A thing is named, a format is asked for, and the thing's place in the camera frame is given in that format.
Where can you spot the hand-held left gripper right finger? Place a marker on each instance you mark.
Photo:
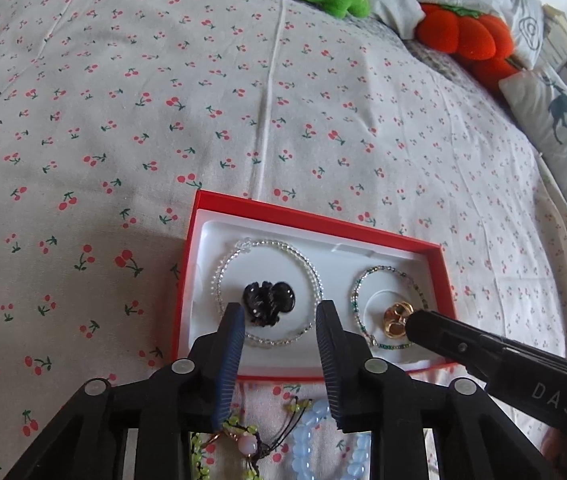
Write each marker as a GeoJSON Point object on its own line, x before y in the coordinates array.
{"type": "Point", "coordinates": [332, 360]}

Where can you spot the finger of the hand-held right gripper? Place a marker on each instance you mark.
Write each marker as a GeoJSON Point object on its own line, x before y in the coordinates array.
{"type": "Point", "coordinates": [443, 340]}

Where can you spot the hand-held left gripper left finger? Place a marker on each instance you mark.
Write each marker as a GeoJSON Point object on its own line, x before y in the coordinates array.
{"type": "Point", "coordinates": [228, 360]}

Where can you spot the gold rings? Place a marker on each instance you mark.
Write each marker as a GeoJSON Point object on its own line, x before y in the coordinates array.
{"type": "Point", "coordinates": [394, 317]}

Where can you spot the red box with white insert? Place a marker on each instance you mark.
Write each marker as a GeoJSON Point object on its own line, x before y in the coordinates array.
{"type": "Point", "coordinates": [189, 240]}

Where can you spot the black hair claw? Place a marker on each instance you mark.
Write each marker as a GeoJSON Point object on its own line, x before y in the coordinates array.
{"type": "Point", "coordinates": [268, 302]}

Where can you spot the deer print pillow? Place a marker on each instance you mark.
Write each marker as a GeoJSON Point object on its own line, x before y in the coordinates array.
{"type": "Point", "coordinates": [558, 125]}

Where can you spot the cherry print bedsheet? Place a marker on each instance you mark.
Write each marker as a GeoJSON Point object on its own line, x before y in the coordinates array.
{"type": "Point", "coordinates": [113, 110]}

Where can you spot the orange pumpkin plush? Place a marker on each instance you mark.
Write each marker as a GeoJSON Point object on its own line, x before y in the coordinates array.
{"type": "Point", "coordinates": [463, 35]}

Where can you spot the stack of books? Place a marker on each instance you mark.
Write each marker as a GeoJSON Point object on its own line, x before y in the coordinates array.
{"type": "Point", "coordinates": [558, 35]}

